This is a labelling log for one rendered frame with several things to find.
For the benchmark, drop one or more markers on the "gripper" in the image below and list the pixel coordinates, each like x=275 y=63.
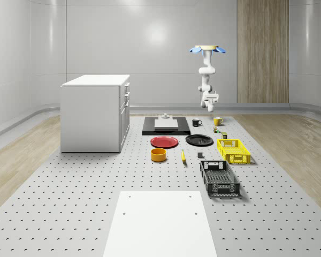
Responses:
x=211 y=98

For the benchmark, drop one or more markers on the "puzzle cube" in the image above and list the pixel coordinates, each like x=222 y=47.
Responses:
x=216 y=130

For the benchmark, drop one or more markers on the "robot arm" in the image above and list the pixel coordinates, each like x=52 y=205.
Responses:
x=207 y=70

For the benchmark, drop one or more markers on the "yellow mug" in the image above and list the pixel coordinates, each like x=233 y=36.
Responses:
x=217 y=121

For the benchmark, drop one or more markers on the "black mug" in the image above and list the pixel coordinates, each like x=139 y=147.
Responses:
x=195 y=122

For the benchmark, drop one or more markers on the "flat-sided can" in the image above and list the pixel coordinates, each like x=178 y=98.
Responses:
x=224 y=135

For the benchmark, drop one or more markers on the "black plate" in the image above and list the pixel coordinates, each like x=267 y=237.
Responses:
x=199 y=140

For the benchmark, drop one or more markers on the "grey cube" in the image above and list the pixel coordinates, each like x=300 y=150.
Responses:
x=200 y=155

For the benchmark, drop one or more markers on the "red plate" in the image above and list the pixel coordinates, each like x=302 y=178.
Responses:
x=164 y=142

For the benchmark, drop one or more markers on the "yellow basket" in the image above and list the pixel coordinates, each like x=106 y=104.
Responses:
x=234 y=158

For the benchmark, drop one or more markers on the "banana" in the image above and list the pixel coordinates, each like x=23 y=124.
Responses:
x=183 y=156

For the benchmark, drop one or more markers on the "yellow bowl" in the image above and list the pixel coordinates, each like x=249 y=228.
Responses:
x=158 y=156

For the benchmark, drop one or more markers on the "dark grey basket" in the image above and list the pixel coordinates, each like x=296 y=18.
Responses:
x=223 y=187

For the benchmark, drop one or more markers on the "white cabinet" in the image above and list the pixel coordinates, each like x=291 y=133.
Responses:
x=91 y=117

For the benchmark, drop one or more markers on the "white board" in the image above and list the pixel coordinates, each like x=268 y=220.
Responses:
x=160 y=227

